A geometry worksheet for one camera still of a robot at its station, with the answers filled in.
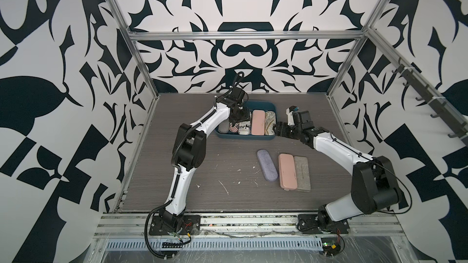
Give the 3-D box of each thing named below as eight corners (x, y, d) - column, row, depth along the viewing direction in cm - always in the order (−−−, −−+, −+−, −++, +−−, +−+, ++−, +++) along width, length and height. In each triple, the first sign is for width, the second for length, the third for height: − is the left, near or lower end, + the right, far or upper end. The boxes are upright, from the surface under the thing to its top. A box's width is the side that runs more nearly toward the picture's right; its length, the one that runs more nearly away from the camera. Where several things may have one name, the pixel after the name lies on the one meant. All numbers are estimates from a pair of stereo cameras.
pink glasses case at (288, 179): (279, 190, 84) (282, 186, 80) (277, 157, 94) (279, 152, 90) (295, 191, 83) (298, 187, 79) (290, 158, 94) (293, 153, 89)
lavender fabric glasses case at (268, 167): (266, 183, 87) (267, 180, 84) (255, 153, 97) (255, 150, 94) (279, 179, 88) (280, 177, 86) (266, 150, 98) (267, 147, 96)
